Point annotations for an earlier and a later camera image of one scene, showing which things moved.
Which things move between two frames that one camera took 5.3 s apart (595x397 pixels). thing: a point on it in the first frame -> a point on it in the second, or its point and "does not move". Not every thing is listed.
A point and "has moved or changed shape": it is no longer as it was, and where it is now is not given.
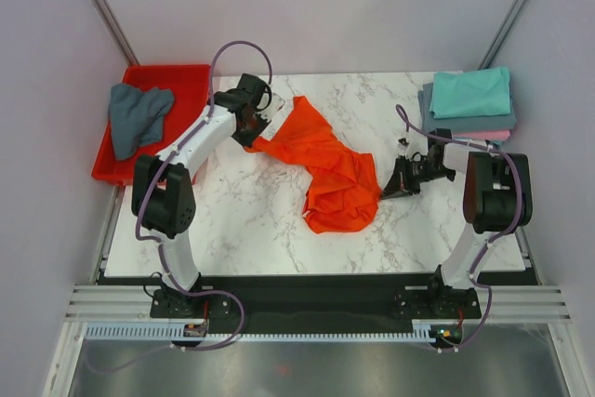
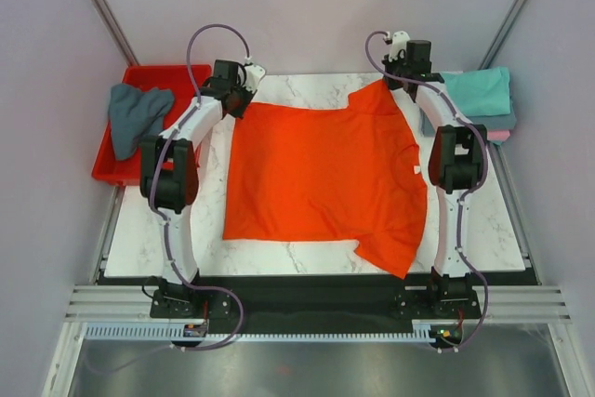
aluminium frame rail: [132, 303] does not move
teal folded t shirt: [473, 93] does not move
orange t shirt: [344, 192] has moved or changed shape
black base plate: [314, 300] does not move
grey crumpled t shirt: [137, 116] does not move
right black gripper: [401, 184] -> [388, 65]
